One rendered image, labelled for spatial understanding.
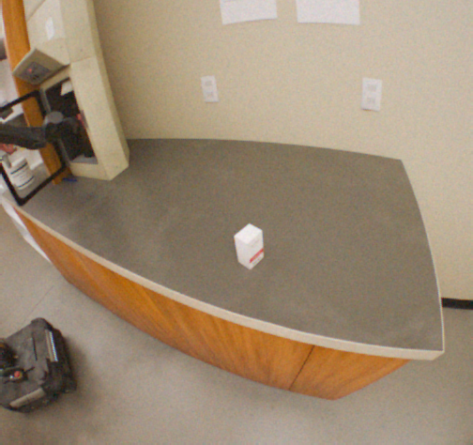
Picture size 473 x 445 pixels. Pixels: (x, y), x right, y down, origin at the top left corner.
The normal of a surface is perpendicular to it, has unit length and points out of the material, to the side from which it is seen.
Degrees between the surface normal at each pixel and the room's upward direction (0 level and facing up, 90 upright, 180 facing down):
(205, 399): 0
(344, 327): 0
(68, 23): 90
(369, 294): 0
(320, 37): 90
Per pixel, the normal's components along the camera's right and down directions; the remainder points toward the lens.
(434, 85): -0.39, 0.60
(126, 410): -0.11, -0.78
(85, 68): 0.91, 0.16
